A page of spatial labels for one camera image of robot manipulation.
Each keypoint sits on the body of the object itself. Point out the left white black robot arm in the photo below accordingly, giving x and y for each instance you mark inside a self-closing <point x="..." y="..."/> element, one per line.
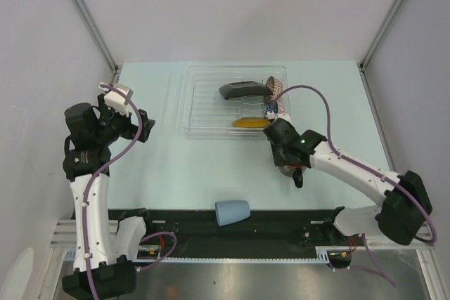
<point x="103" y="266"/>

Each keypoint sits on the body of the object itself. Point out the blue patterned bowl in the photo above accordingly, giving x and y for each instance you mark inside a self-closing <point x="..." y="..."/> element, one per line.
<point x="275" y="106"/>

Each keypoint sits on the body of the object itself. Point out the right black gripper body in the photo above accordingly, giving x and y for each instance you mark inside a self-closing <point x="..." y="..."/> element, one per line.
<point x="278" y="156"/>

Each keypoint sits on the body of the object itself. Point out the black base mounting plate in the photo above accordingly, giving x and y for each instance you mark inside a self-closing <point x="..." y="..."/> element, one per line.
<point x="195" y="234"/>

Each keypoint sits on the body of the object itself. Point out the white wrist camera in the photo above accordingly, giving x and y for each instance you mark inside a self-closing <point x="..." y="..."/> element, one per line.
<point x="271" y="115"/>
<point x="116" y="101"/>

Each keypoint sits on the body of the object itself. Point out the clear wire dish rack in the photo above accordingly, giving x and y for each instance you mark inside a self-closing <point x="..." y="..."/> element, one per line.
<point x="207" y="115"/>

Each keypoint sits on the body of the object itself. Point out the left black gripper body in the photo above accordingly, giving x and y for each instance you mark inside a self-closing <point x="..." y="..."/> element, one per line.
<point x="114" y="125"/>

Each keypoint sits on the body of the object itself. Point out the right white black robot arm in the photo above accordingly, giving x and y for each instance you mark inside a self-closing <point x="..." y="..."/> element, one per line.
<point x="400" y="201"/>

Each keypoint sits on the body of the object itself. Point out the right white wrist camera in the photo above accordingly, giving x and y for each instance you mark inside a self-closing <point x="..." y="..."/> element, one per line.
<point x="271" y="115"/>

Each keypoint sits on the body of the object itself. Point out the yellow round plate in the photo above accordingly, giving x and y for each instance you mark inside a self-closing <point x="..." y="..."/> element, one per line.
<point x="251" y="122"/>

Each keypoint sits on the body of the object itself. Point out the light blue plastic cup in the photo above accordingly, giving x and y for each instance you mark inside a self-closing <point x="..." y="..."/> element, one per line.
<point x="232" y="211"/>

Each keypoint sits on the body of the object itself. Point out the red black lacquer cup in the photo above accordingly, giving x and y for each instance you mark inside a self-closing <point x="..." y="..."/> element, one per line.
<point x="295" y="172"/>

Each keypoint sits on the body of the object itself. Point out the aluminium frame rail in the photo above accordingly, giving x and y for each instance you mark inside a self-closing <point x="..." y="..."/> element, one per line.
<point x="65" y="236"/>

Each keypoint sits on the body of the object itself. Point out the beige patterned bowl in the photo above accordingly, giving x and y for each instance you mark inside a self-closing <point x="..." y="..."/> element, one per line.
<point x="275" y="86"/>

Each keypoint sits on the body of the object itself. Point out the black floral square plate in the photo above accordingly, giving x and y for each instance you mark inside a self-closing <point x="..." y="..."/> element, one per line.
<point x="244" y="89"/>

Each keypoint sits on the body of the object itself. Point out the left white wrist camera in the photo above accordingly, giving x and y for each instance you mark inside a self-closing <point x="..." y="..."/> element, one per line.
<point x="116" y="101"/>

